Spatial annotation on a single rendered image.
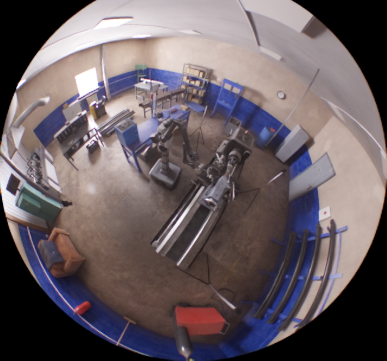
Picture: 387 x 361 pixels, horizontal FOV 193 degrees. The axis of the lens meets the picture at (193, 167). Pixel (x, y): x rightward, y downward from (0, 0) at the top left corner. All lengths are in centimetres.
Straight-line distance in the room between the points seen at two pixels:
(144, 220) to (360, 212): 486
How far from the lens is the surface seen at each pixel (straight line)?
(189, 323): 263
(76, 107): 665
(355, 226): 341
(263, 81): 518
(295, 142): 544
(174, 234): 178
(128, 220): 278
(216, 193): 167
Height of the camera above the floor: 261
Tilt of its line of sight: 56 degrees down
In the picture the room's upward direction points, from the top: 20 degrees clockwise
